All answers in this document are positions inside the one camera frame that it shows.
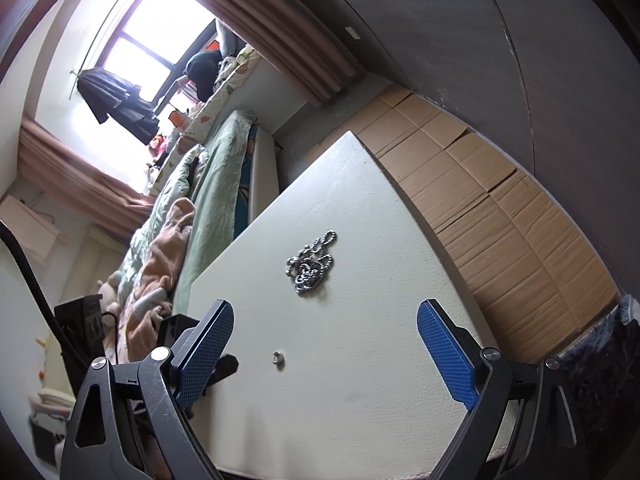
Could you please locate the grey wardrobe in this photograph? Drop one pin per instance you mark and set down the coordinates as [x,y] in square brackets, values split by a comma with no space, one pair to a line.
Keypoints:
[500,35]

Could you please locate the black bag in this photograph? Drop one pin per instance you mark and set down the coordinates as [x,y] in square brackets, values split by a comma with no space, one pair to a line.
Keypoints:
[202,75]

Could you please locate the black cardboard box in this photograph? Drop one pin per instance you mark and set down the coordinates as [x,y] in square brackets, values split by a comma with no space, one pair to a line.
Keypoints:
[172,327]

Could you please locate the grey pillow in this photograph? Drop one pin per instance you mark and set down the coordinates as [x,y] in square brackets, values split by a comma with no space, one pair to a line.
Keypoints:
[227,42]

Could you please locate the dark framed window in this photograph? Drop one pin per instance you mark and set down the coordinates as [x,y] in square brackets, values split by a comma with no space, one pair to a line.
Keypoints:
[165,25]

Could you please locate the beige plush toy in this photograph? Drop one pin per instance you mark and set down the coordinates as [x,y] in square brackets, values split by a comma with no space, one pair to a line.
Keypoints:
[111,290]

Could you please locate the orange packet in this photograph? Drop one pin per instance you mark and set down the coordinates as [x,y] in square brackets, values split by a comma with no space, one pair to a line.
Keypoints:
[178,119]

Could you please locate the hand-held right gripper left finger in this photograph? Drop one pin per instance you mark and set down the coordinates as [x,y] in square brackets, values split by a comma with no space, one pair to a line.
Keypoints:
[202,355]

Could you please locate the white leather table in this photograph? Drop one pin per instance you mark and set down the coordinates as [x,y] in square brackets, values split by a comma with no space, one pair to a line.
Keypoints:
[375,260]

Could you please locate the pink curtain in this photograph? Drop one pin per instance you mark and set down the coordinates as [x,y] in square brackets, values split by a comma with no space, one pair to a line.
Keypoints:
[280,35]
[75,175]

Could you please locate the pink fleece blanket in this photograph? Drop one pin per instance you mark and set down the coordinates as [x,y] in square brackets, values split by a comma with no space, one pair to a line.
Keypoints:
[160,270]

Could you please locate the dark hanging clothes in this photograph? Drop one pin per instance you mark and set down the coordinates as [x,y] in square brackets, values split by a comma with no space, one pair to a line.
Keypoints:
[115,95]

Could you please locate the patterned window seat cushion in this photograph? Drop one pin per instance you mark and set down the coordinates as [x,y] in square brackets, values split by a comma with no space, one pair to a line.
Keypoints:
[215,105]

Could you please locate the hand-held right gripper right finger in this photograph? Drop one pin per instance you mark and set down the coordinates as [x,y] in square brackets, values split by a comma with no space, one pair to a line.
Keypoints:
[447,355]

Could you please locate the white wall switch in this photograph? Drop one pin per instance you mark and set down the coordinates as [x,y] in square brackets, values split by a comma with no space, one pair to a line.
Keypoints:
[354,33]

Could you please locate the pale green quilt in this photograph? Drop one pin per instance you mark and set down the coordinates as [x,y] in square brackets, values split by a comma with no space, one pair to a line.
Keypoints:
[165,220]

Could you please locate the metal curtain rod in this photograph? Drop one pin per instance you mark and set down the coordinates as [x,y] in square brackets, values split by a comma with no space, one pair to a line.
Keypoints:
[107,23]

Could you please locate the bed with green sheet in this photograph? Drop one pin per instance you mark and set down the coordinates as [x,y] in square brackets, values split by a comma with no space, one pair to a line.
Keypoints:
[225,185]

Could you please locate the cardboard floor sheets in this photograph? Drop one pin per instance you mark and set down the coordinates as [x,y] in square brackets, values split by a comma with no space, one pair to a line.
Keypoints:
[500,210]

